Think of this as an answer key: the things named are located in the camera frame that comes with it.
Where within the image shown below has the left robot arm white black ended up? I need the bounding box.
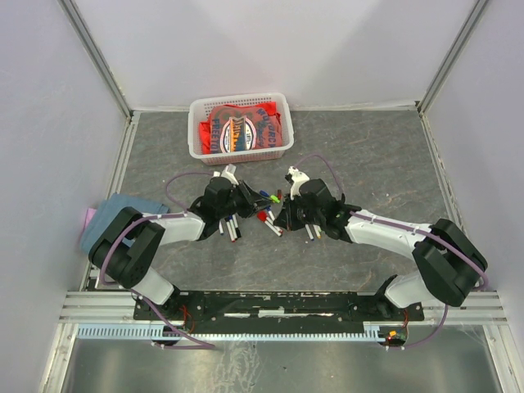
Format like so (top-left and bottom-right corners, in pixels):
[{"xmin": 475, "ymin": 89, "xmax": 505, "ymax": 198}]
[{"xmin": 83, "ymin": 175, "xmax": 272, "ymax": 319}]

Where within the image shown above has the blue slotted cable duct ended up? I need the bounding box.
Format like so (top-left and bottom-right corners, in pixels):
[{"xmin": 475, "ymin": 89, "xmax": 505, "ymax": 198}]
[{"xmin": 76, "ymin": 323, "xmax": 388, "ymax": 340}]

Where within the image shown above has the pink cloth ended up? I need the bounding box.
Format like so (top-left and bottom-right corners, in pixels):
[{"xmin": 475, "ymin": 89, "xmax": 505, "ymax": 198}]
[{"xmin": 84, "ymin": 208, "xmax": 97, "ymax": 228}]

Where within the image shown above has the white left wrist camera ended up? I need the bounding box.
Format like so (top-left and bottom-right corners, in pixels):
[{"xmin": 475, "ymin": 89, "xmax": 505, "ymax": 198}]
[{"xmin": 213, "ymin": 164, "xmax": 239, "ymax": 186}]

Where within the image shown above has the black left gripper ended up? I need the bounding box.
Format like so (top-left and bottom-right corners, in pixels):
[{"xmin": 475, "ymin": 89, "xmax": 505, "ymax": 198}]
[{"xmin": 217, "ymin": 179, "xmax": 274, "ymax": 219}]

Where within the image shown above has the blue cloth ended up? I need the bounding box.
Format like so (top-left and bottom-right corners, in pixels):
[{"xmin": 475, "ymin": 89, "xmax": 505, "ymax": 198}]
[{"xmin": 79, "ymin": 193, "xmax": 169, "ymax": 254}]

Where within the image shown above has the white plastic basket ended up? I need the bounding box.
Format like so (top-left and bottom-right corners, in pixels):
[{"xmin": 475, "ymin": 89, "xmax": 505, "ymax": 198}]
[{"xmin": 187, "ymin": 93, "xmax": 294, "ymax": 165}]

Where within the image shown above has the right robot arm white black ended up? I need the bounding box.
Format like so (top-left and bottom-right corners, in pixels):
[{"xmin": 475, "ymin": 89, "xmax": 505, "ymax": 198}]
[{"xmin": 275, "ymin": 168, "xmax": 488, "ymax": 320}]

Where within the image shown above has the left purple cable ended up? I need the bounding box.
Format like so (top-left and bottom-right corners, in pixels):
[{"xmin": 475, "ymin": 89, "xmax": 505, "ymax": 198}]
[{"xmin": 97, "ymin": 171, "xmax": 222, "ymax": 350}]

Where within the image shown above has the uncapped white marker black end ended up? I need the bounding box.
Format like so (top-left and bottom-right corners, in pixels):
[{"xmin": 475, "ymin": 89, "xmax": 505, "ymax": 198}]
[{"xmin": 230, "ymin": 215, "xmax": 242, "ymax": 239}]

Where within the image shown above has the circuit board with leds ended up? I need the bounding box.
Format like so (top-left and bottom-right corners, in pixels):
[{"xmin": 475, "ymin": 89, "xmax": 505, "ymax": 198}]
[{"xmin": 386, "ymin": 329, "xmax": 408, "ymax": 346}]

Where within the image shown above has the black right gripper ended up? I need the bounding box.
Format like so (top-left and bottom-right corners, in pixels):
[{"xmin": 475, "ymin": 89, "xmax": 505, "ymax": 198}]
[{"xmin": 273, "ymin": 192, "xmax": 323, "ymax": 232}]

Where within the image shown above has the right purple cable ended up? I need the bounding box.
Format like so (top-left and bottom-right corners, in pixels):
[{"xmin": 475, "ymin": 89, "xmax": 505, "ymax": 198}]
[{"xmin": 292, "ymin": 153, "xmax": 491, "ymax": 351}]

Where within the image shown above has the orange printed cloth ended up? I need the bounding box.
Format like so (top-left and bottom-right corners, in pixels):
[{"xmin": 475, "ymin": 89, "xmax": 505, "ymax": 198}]
[{"xmin": 199, "ymin": 102, "xmax": 282, "ymax": 154}]

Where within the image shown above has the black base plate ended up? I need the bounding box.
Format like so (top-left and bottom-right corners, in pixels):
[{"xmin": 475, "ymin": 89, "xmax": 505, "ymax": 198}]
[{"xmin": 133, "ymin": 291, "xmax": 424, "ymax": 335}]

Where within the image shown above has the uncapped white marker red end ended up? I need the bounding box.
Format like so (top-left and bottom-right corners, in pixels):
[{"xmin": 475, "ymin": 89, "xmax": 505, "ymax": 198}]
[{"xmin": 225, "ymin": 218, "xmax": 237, "ymax": 242}]

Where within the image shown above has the aluminium frame rail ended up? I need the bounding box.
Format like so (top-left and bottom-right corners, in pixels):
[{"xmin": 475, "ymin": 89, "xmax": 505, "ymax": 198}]
[{"xmin": 59, "ymin": 291, "xmax": 507, "ymax": 325}]

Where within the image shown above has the purple cable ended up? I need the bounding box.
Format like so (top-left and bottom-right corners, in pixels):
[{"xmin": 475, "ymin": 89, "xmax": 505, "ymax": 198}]
[
  {"xmin": 97, "ymin": 171, "xmax": 222, "ymax": 350},
  {"xmin": 292, "ymin": 153, "xmax": 491, "ymax": 351}
]

